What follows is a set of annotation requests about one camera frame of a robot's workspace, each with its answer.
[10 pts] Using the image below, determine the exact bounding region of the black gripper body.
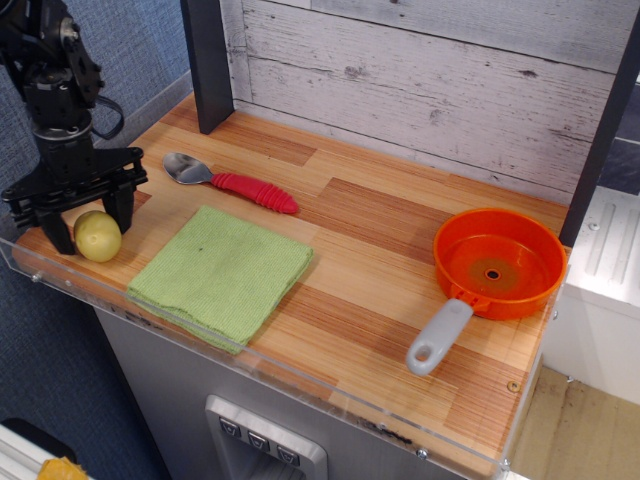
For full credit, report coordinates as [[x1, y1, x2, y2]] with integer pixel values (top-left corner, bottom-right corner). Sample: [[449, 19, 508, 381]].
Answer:
[[2, 130, 147, 227]]

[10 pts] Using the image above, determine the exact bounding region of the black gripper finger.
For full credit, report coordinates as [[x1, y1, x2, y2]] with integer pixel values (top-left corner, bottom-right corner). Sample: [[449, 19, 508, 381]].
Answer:
[[102, 184, 135, 234], [38, 211, 76, 255]]

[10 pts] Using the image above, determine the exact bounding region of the yellow potato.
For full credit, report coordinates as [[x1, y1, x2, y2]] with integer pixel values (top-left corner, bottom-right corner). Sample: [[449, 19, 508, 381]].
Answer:
[[74, 210, 122, 263]]

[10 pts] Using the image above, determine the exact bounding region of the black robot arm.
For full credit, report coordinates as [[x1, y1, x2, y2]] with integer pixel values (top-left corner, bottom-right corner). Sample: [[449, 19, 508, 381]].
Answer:
[[1, 1, 147, 255]]

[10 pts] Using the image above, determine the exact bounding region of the green cloth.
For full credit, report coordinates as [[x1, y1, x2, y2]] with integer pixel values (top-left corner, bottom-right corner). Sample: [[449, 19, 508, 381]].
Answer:
[[127, 206, 314, 355]]

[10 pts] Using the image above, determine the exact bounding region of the clear acrylic table guard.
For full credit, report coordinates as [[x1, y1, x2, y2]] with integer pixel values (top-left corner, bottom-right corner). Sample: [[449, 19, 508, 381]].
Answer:
[[0, 74, 566, 477]]

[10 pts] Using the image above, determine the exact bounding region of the yellow black object bottom left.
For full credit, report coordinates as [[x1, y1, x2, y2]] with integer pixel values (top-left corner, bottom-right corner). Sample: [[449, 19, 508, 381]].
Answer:
[[1, 418, 90, 480]]

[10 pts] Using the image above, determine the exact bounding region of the grey cabinet with dispenser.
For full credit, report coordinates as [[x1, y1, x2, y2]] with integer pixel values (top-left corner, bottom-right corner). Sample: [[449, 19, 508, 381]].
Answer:
[[97, 310, 459, 479]]

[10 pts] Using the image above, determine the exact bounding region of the white side cabinet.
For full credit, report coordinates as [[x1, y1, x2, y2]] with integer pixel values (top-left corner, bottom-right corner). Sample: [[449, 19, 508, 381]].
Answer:
[[542, 186, 639, 404]]

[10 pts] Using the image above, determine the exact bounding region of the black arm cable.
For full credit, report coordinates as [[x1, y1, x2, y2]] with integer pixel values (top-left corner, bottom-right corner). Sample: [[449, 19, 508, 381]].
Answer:
[[89, 94, 125, 141]]

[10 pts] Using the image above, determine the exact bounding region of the red handled metal spoon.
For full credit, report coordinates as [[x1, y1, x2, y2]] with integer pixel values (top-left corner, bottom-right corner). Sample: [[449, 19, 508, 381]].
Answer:
[[162, 152, 299, 214]]

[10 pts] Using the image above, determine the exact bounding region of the orange pot grey handle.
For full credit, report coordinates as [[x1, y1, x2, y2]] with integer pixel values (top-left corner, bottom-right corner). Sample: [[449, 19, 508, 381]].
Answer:
[[405, 208, 567, 376]]

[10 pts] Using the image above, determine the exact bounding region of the dark right vertical post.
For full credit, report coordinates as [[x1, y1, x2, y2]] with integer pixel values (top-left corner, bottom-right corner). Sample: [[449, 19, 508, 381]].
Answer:
[[559, 13, 639, 248]]

